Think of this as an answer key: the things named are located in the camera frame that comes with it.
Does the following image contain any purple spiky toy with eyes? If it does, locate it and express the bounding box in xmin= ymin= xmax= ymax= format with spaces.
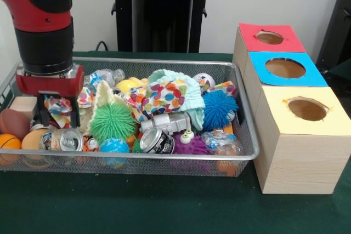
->
xmin=172 ymin=129 xmax=213 ymax=155

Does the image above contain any black cable loop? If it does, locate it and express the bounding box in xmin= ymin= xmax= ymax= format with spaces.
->
xmin=95 ymin=41 xmax=110 ymax=52

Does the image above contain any black upright panel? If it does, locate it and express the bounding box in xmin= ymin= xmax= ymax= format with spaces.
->
xmin=315 ymin=0 xmax=351 ymax=67

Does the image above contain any shallow wire mesh bin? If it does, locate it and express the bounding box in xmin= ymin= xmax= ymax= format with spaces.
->
xmin=0 ymin=55 xmax=260 ymax=179

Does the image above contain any blue spiky rubber ball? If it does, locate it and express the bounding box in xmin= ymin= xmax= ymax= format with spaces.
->
xmin=202 ymin=90 xmax=239 ymax=131

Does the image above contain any green spiky rubber ball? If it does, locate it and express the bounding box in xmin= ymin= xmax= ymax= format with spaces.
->
xmin=89 ymin=103 xmax=137 ymax=143

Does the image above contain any wooden box with three holes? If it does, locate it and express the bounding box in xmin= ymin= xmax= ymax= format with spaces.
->
xmin=232 ymin=22 xmax=351 ymax=195

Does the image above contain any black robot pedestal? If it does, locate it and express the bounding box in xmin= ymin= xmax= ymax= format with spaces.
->
xmin=105 ymin=0 xmax=222 ymax=53

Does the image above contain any orange mini basketball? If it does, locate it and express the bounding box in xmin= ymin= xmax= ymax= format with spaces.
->
xmin=0 ymin=134 xmax=22 ymax=150

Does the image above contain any white cloth with colourful dots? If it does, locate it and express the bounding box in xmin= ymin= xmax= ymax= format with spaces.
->
xmin=43 ymin=76 xmax=190 ymax=129

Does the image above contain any brown mini football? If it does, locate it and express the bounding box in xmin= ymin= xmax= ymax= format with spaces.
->
xmin=0 ymin=109 xmax=31 ymax=140

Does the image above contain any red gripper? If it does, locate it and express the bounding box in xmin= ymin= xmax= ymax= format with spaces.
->
xmin=15 ymin=65 xmax=85 ymax=128

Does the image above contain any clear plastic packet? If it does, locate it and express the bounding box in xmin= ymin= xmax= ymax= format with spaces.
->
xmin=201 ymin=130 xmax=244 ymax=156

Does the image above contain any mint green cloth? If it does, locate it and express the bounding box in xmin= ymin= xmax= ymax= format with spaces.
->
xmin=148 ymin=69 xmax=206 ymax=131

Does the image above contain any dark green table cloth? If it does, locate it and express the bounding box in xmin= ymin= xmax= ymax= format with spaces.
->
xmin=319 ymin=58 xmax=351 ymax=87
xmin=0 ymin=50 xmax=351 ymax=234

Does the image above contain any silver plastic toy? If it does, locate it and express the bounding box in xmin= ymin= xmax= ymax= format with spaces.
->
xmin=139 ymin=112 xmax=191 ymax=136

